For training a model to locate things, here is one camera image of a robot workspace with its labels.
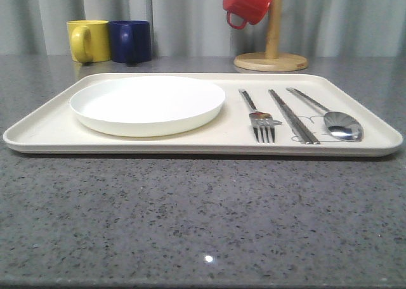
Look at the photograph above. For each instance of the steel fork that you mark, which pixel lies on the steel fork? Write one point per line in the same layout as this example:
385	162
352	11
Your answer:
262	123

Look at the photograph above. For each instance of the white round plate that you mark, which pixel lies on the white round plate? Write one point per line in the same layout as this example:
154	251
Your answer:
148	106

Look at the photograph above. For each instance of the steel chopsticks pair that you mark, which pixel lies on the steel chopsticks pair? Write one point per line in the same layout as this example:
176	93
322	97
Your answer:
304	135

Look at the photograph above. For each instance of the wooden mug tree stand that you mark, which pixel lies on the wooden mug tree stand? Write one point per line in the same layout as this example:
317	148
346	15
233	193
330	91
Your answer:
272	60

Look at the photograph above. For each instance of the grey curtain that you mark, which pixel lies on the grey curtain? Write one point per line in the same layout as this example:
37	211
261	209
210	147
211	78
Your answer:
326	28

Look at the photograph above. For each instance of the dark blue mug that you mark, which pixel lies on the dark blue mug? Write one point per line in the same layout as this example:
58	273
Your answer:
130	41

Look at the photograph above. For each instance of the red ribbed mug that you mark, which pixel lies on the red ribbed mug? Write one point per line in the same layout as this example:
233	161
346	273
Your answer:
241	12

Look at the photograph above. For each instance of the yellow mug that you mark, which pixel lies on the yellow mug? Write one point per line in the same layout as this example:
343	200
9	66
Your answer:
89	40

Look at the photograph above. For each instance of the cream rabbit serving tray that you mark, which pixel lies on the cream rabbit serving tray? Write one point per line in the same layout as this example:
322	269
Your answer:
53	128

